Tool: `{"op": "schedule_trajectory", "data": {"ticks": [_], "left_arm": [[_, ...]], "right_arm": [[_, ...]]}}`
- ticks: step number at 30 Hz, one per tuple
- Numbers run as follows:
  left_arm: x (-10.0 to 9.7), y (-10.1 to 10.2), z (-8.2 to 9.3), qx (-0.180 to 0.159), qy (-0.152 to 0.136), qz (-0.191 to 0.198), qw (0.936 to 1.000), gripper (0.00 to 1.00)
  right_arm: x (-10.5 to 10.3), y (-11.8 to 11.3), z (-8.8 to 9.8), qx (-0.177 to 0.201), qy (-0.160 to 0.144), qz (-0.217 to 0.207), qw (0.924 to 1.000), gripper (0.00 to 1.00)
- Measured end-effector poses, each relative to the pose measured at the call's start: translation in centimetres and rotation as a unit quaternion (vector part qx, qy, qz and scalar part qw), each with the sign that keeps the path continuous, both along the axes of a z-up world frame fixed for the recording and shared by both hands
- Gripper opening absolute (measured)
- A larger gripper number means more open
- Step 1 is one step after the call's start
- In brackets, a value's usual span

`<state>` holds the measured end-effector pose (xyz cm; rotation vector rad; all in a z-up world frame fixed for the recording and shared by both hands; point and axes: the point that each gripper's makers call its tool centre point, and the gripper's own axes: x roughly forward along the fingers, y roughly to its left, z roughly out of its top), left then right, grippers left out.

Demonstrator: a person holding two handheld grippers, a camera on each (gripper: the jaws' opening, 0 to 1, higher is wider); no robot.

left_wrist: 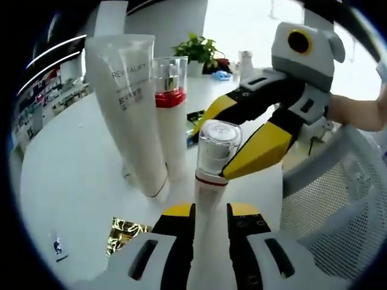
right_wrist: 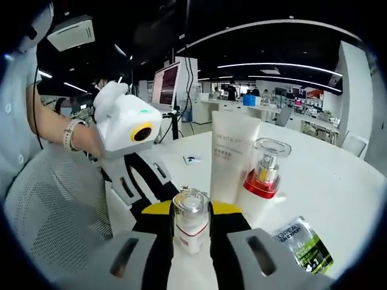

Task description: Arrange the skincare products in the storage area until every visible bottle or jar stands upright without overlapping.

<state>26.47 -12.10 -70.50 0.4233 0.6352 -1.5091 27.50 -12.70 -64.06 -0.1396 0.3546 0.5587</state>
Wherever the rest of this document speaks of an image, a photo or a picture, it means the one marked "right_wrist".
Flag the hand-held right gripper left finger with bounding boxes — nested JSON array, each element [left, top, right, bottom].
[[87, 201, 176, 290]]

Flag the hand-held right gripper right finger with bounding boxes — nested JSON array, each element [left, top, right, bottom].
[[208, 199, 333, 290]]

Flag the small clear-capped skincare bottle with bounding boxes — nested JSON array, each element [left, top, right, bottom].
[[171, 187, 212, 255]]

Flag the small white skincare sachet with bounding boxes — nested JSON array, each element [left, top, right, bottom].
[[183, 153, 203, 166]]

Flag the white pump skincare bottle red collar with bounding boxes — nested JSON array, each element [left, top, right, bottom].
[[237, 137, 293, 223]]

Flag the silver green skincare sachet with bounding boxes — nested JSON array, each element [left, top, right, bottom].
[[270, 216, 335, 275]]

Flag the large white skincare tube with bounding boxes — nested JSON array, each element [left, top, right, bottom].
[[210, 110, 261, 206]]

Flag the person's left hand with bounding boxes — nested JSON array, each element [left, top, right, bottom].
[[79, 125, 106, 161]]

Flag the beige wristwatch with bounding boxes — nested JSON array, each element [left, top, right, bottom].
[[62, 118, 89, 152]]

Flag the black laptop stand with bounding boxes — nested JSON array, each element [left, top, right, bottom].
[[163, 110, 182, 141]]

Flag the grey mesh office chair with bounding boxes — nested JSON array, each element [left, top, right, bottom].
[[2, 147, 114, 274]]

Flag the long white desk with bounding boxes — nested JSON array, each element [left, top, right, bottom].
[[193, 98, 341, 138]]

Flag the ceiling air conditioner unit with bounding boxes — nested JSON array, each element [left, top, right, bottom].
[[47, 14, 96, 52]]

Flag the person's grey shirt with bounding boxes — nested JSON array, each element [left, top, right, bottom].
[[0, 39, 43, 194]]

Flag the white worn device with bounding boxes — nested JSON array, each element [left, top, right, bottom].
[[16, 1, 55, 55]]

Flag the background shelves with goods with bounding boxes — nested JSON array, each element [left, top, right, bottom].
[[272, 86, 336, 117]]

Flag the white office chair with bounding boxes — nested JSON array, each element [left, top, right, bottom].
[[341, 131, 368, 158]]

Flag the curved ceiling light strip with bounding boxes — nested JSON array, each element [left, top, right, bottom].
[[177, 19, 363, 54]]

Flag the black hanging cable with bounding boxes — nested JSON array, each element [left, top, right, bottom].
[[183, 57, 196, 135]]

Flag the black worn device cable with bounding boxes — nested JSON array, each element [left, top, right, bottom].
[[31, 65, 44, 149]]

